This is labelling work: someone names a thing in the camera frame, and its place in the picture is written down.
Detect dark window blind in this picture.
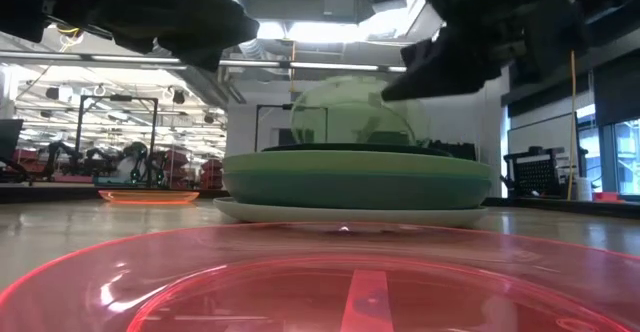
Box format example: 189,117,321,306
592,54,640,127

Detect grey ceiling duct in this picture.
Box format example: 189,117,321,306
238,0,377,25

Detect white plastic plate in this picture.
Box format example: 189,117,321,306
213,196,490,229

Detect translucent orange plastic plate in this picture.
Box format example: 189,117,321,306
97,189,201,205

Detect clear green bowl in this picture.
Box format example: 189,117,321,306
289,74,432,147

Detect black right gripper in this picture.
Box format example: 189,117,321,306
381,0,594,102

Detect red storage bins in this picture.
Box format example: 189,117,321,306
162,147,226,190

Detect black wire mesh cart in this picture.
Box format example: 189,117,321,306
501,145,572,199

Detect tall black frame stand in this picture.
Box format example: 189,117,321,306
73,93,160,189

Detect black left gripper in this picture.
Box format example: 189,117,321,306
49,0,261,72

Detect light green plastic plate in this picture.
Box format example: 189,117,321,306
222,150,494,181

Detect white cylindrical container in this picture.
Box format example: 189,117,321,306
574,176,594,203

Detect translucent red plastic plate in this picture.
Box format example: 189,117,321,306
0,221,640,332

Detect teal plastic plate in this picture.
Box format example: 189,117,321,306
222,170,494,211

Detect black monitor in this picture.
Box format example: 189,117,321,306
0,118,25,173

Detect red flat bin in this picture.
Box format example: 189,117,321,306
593,191,626,204

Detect long ceiling light bar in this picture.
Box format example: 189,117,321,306
0,50,409,74

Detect yellow hanging cable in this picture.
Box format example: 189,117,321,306
55,23,85,54
566,49,577,202

